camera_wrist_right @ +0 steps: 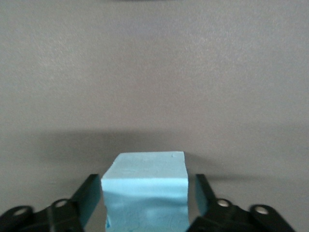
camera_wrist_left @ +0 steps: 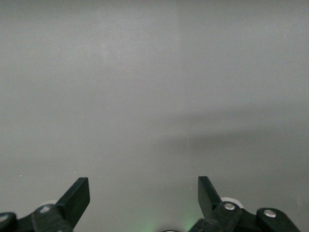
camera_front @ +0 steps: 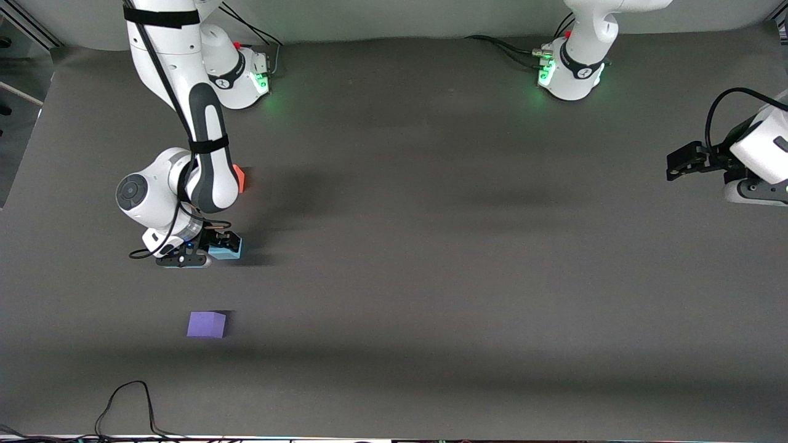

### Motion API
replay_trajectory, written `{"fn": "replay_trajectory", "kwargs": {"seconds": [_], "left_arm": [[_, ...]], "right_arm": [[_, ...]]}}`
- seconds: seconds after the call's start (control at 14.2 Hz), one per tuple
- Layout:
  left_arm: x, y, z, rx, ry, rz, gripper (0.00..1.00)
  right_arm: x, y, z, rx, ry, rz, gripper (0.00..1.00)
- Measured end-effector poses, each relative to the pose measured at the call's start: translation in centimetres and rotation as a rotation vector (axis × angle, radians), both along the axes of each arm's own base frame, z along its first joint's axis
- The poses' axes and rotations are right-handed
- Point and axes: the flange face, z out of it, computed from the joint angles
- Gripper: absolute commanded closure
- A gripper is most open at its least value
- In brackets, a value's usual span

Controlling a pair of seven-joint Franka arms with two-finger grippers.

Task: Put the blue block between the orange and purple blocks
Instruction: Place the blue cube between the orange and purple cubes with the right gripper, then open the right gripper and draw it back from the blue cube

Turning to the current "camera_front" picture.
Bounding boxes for light blue foam block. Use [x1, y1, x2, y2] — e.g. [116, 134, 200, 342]
[207, 238, 243, 261]

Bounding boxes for purple foam block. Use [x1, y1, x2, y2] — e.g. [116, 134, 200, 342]
[187, 311, 227, 340]

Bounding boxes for dark grey table mat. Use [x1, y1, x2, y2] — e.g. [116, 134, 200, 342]
[0, 23, 788, 441]

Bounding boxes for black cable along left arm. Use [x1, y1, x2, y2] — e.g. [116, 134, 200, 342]
[704, 87, 788, 156]

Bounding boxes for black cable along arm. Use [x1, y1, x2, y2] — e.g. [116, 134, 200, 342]
[122, 0, 233, 260]
[704, 87, 788, 156]

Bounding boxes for black cable along right arm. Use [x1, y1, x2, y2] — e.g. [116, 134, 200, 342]
[122, 0, 233, 260]

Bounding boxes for thin black loose cable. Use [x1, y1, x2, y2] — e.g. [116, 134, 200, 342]
[0, 380, 225, 443]

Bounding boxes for black right arm base cables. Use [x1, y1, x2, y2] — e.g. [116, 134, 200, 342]
[219, 2, 285, 78]

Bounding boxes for black arm base cables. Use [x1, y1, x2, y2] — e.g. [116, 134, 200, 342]
[464, 11, 576, 70]
[219, 2, 285, 78]

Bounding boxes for black left arm base cables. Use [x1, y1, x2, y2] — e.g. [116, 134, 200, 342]
[464, 11, 576, 70]

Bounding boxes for aluminium frame bar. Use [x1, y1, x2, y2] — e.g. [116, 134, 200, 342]
[0, 0, 63, 50]

